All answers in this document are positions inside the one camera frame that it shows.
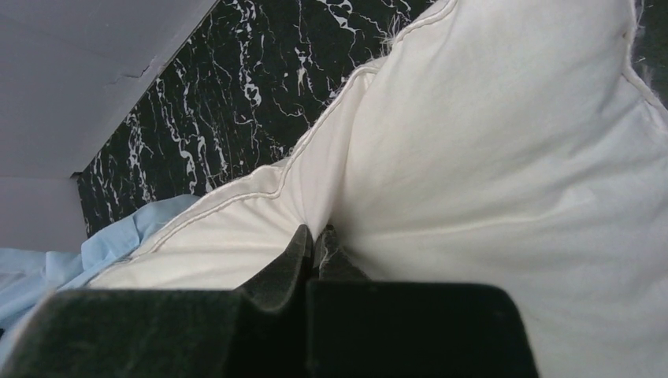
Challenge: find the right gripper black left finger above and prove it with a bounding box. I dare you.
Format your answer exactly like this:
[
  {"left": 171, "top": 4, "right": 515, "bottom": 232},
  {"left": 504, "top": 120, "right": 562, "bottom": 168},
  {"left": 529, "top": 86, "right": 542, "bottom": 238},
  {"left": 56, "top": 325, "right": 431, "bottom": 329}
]
[{"left": 1, "top": 226, "right": 313, "bottom": 377}]

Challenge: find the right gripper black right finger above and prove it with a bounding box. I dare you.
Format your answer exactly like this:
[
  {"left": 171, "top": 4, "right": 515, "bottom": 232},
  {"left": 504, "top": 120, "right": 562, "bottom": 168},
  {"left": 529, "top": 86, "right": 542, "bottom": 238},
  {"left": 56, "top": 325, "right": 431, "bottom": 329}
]
[{"left": 306, "top": 227, "right": 538, "bottom": 377}]

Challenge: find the light blue pillowcase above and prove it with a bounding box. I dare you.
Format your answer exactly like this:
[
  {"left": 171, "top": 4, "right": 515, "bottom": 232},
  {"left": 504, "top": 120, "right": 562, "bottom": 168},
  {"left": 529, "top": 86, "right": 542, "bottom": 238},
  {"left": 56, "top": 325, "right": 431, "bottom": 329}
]
[{"left": 1, "top": 195, "right": 199, "bottom": 365}]

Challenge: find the white pillow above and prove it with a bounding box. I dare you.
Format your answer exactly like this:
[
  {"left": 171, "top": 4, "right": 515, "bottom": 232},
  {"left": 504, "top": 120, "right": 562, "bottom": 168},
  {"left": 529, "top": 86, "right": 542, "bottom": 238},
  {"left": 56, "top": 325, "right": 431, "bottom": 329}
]
[{"left": 90, "top": 1, "right": 667, "bottom": 377}]

